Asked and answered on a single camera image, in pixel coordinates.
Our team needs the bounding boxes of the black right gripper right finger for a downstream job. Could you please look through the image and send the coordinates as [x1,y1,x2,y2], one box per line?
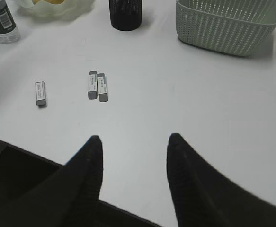
[166,133,276,227]

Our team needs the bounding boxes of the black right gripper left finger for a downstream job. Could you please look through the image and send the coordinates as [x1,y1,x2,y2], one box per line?
[0,135,103,227]

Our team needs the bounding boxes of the grey white eraser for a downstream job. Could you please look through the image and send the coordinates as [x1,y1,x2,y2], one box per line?
[87,71,98,100]
[97,73,108,102]
[35,81,47,107]

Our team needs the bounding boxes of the clear water bottle green label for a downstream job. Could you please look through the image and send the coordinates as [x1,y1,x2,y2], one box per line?
[0,0,20,44]

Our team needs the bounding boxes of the yellow mango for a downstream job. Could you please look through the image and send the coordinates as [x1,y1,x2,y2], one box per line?
[32,0,65,5]

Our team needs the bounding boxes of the pale green plastic basket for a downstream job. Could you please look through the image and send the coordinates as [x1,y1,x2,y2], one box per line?
[176,0,276,57]

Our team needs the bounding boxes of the pale green wavy plate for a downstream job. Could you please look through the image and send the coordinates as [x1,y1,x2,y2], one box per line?
[15,0,94,23]

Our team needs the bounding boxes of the black mesh pen holder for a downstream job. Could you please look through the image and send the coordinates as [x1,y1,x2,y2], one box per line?
[109,0,142,31]

